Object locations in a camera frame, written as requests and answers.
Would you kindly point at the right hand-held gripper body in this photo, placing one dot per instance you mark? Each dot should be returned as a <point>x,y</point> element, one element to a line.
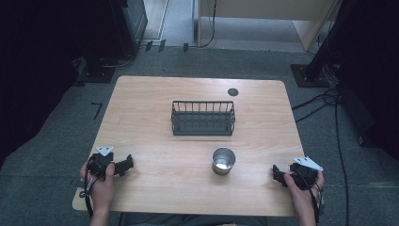
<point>303,174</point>

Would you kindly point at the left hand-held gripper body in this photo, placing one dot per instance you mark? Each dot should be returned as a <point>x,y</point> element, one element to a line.
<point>99,160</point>

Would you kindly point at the silver metal cup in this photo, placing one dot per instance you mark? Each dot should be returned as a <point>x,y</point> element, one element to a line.
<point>223,161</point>

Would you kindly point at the person's right hand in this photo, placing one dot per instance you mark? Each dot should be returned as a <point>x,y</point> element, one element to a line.
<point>301,201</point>

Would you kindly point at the person's left hand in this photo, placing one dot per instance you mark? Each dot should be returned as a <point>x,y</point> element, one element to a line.
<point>102,191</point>

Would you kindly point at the person's lap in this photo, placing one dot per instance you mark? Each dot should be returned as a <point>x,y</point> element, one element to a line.
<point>194,220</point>

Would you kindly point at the black round table grommet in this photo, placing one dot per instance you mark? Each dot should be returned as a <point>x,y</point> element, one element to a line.
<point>233,92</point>

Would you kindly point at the black slanted stand pole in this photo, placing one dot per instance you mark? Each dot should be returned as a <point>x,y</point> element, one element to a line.
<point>326,47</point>

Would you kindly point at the black equipment cabinet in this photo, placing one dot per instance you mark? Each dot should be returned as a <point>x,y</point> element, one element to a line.
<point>125,28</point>

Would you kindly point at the light wooden cabinet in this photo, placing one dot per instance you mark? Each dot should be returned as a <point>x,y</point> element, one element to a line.
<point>266,9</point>

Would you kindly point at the black stand base plate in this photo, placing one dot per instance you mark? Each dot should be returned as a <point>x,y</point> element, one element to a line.
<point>309,78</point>

